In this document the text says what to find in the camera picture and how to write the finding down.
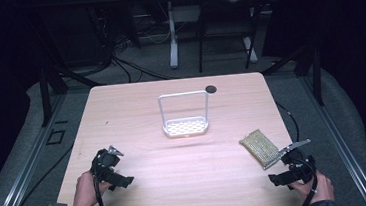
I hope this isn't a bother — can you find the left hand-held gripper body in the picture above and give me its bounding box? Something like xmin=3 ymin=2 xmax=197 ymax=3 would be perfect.
xmin=89 ymin=143 xmax=128 ymax=189

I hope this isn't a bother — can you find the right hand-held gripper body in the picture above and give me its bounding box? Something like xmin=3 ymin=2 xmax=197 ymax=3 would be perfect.
xmin=260 ymin=139 xmax=319 ymax=188

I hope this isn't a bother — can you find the yellow scouring sponge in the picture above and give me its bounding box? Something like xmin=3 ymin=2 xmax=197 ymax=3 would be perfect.
xmin=238 ymin=127 xmax=284 ymax=173

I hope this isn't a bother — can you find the person's left hand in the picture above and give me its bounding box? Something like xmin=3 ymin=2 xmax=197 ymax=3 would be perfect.
xmin=69 ymin=169 xmax=115 ymax=206

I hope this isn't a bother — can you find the person's right hand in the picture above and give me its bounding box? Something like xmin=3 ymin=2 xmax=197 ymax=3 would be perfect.
xmin=288 ymin=167 xmax=336 ymax=206

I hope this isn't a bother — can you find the white sponge rack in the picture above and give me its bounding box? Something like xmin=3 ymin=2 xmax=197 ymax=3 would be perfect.
xmin=156 ymin=89 xmax=214 ymax=140

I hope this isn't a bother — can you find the black metal stand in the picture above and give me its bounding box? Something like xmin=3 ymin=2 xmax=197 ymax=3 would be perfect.
xmin=258 ymin=41 xmax=327 ymax=113
xmin=34 ymin=58 xmax=110 ymax=129

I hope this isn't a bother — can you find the black table grommet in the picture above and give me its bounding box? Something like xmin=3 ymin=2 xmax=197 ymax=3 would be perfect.
xmin=204 ymin=84 xmax=218 ymax=95

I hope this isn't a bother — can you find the white desk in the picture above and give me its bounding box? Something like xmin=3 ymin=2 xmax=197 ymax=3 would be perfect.
xmin=144 ymin=0 xmax=303 ymax=73

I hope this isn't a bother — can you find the black chair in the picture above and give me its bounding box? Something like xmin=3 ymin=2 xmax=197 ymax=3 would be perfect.
xmin=192 ymin=0 xmax=268 ymax=74

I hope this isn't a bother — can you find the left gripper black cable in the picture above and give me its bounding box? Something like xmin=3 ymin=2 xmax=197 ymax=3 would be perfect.
xmin=91 ymin=169 xmax=107 ymax=206

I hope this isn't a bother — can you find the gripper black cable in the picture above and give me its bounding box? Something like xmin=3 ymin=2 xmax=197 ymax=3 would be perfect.
xmin=293 ymin=156 xmax=321 ymax=206
xmin=91 ymin=169 xmax=107 ymax=206

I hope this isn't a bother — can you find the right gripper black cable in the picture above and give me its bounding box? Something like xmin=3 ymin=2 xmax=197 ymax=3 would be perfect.
xmin=293 ymin=156 xmax=321 ymax=206

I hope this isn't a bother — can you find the thin black cable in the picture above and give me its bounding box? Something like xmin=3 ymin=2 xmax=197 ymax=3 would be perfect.
xmin=274 ymin=100 xmax=302 ymax=145

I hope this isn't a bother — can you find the aluminium floor rail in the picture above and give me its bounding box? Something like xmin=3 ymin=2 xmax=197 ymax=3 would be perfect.
xmin=0 ymin=92 xmax=78 ymax=206
xmin=297 ymin=68 xmax=366 ymax=206

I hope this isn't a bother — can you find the long black floor cable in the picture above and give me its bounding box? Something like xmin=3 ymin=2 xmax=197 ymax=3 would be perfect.
xmin=0 ymin=143 xmax=82 ymax=206

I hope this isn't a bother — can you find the bundle of black floor cables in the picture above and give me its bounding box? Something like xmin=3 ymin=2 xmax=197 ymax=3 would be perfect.
xmin=91 ymin=2 xmax=181 ymax=88

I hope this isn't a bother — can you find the white cable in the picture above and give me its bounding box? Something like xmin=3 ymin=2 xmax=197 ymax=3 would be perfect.
xmin=144 ymin=23 xmax=173 ymax=47

